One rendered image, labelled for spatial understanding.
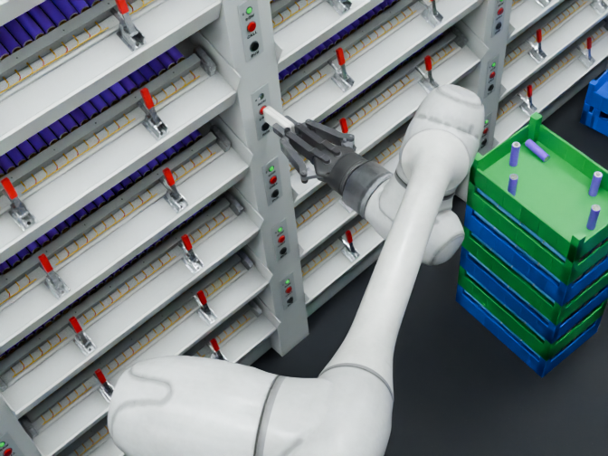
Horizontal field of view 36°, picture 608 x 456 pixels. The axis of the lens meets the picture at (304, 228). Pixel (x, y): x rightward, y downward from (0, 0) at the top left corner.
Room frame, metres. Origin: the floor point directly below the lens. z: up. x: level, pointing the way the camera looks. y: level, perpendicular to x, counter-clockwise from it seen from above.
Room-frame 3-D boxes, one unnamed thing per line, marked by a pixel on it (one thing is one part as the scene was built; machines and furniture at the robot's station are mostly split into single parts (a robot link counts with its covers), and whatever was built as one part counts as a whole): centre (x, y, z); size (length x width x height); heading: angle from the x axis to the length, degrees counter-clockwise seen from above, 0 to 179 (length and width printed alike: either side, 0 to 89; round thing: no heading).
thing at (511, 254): (1.26, -0.54, 0.36); 0.30 x 0.20 x 0.08; 34
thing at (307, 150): (1.13, -0.02, 0.85); 0.11 x 0.01 x 0.04; 40
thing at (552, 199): (1.26, -0.54, 0.52); 0.30 x 0.20 x 0.08; 34
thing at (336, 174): (1.08, -0.07, 0.85); 0.09 x 0.08 x 0.07; 38
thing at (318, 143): (1.14, -0.04, 0.85); 0.11 x 0.01 x 0.04; 37
